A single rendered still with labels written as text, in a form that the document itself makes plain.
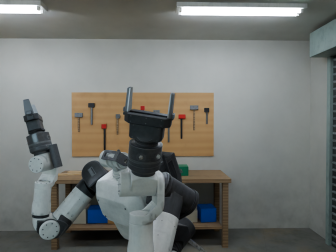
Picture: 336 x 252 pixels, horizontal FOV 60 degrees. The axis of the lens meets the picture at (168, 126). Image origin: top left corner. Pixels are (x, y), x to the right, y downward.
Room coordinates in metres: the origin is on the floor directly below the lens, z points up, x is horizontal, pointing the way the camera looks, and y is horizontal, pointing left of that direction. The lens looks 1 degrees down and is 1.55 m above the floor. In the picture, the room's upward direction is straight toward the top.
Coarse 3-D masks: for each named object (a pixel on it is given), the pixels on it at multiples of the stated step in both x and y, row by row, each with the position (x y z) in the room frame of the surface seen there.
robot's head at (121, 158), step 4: (104, 152) 1.07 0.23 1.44; (108, 152) 1.06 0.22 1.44; (112, 152) 1.04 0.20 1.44; (116, 152) 1.03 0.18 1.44; (120, 152) 1.03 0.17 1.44; (124, 152) 1.06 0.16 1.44; (104, 156) 1.07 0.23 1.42; (116, 156) 1.02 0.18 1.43; (120, 156) 1.03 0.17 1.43; (124, 156) 1.04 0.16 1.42; (112, 160) 1.02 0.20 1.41; (116, 160) 1.01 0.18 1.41; (120, 160) 1.03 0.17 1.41; (124, 160) 1.06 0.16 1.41; (116, 164) 1.03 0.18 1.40; (120, 164) 1.04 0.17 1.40; (124, 164) 1.04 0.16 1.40; (120, 168) 1.05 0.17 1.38; (124, 168) 1.06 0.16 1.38
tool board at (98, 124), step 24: (72, 96) 4.08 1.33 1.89; (96, 96) 4.09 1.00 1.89; (120, 96) 4.10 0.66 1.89; (144, 96) 4.11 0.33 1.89; (168, 96) 4.12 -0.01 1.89; (192, 96) 4.13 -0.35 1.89; (72, 120) 4.08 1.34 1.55; (96, 120) 4.09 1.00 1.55; (120, 120) 4.10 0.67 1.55; (192, 120) 4.13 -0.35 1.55; (72, 144) 4.08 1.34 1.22; (96, 144) 4.09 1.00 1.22; (120, 144) 4.10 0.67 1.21; (168, 144) 4.12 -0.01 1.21; (192, 144) 4.13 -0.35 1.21
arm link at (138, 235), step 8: (152, 224) 0.78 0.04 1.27; (136, 232) 0.75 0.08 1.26; (144, 232) 0.75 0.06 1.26; (152, 232) 0.78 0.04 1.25; (128, 240) 0.77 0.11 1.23; (136, 240) 0.75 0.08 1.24; (144, 240) 0.75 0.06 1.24; (152, 240) 0.78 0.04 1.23; (128, 248) 0.76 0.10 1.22; (136, 248) 0.75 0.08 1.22; (144, 248) 0.75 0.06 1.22; (152, 248) 0.77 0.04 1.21
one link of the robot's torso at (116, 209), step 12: (168, 156) 1.16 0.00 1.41; (168, 168) 1.10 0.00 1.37; (108, 180) 1.12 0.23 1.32; (180, 180) 1.22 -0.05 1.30; (96, 192) 1.13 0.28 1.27; (108, 192) 1.08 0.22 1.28; (108, 204) 1.09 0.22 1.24; (120, 204) 1.03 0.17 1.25; (132, 204) 1.01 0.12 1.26; (144, 204) 1.02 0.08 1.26; (108, 216) 1.14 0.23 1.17; (120, 216) 1.07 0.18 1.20; (120, 228) 1.15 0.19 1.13
